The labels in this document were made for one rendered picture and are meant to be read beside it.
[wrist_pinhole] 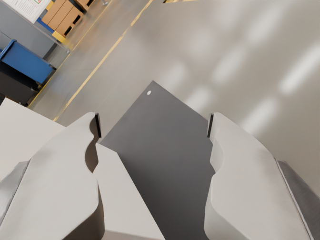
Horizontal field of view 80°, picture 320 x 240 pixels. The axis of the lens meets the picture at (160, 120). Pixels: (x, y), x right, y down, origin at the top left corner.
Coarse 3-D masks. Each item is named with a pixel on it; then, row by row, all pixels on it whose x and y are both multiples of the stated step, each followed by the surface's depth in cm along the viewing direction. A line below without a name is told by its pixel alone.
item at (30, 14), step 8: (0, 0) 380; (8, 0) 384; (16, 0) 389; (24, 0) 394; (32, 0) 399; (40, 0) 405; (48, 0) 410; (16, 8) 394; (24, 8) 399; (32, 8) 405; (40, 8) 410; (24, 16) 405; (32, 16) 410; (32, 24) 416; (64, 48) 460
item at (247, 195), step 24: (216, 120) 10; (216, 144) 9; (240, 144) 9; (216, 168) 9; (240, 168) 7; (264, 168) 7; (216, 192) 6; (240, 192) 6; (264, 192) 6; (288, 192) 6; (216, 216) 6; (240, 216) 6; (264, 216) 6; (288, 216) 6
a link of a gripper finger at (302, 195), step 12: (288, 168) 7; (288, 180) 7; (300, 180) 7; (300, 192) 6; (312, 192) 6; (300, 204) 6; (312, 204) 6; (300, 216) 6; (312, 216) 6; (312, 228) 5
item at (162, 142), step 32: (160, 96) 56; (128, 128) 59; (160, 128) 49; (192, 128) 42; (128, 160) 51; (160, 160) 43; (192, 160) 38; (160, 192) 39; (192, 192) 34; (160, 224) 35; (192, 224) 31
